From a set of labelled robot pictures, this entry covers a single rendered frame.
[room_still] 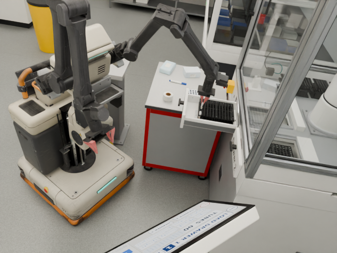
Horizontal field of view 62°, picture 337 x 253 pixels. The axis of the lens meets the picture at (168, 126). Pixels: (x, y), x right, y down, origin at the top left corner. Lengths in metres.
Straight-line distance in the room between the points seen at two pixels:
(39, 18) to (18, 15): 0.91
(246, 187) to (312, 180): 0.30
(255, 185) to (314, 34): 0.77
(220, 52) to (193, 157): 0.91
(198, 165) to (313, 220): 0.99
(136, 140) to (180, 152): 0.66
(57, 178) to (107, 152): 0.41
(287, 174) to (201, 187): 1.20
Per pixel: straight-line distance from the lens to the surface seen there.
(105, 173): 2.16
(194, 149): 2.22
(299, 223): 1.77
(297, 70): 1.06
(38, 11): 3.95
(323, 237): 1.92
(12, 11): 4.89
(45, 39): 4.11
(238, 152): 1.53
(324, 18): 1.00
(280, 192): 1.51
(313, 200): 1.60
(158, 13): 1.28
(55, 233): 2.27
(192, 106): 1.89
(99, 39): 1.45
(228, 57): 2.52
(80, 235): 2.23
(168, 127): 2.08
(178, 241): 0.92
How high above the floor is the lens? 1.97
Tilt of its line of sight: 42 degrees down
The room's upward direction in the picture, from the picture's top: 9 degrees clockwise
